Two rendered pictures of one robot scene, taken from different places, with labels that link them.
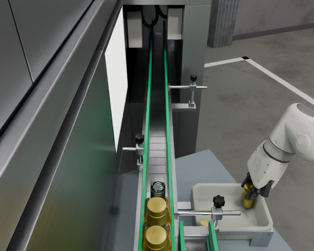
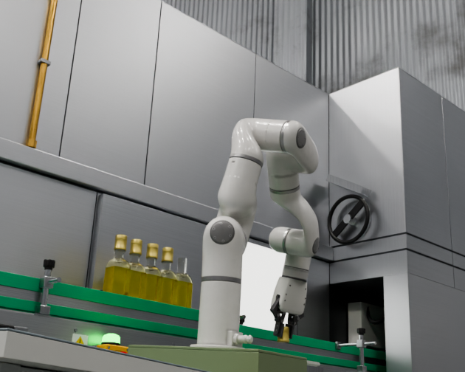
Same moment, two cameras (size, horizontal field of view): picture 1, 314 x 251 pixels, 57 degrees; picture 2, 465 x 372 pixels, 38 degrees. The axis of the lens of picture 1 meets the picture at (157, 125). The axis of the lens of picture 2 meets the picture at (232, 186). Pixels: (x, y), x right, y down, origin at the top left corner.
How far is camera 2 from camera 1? 2.06 m
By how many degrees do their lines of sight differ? 72
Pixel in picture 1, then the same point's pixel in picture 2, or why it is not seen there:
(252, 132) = not seen: outside the picture
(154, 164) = not seen: hidden behind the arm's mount
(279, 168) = (282, 280)
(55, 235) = (116, 215)
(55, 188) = (125, 204)
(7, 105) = (128, 176)
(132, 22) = (352, 314)
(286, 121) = not seen: hidden behind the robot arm
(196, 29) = (396, 301)
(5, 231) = (102, 184)
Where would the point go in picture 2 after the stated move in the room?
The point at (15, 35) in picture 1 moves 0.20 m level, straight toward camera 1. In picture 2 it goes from (143, 167) to (114, 144)
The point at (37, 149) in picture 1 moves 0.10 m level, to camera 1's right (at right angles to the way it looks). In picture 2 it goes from (127, 188) to (146, 181)
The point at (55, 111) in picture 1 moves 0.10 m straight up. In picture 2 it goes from (145, 193) to (147, 164)
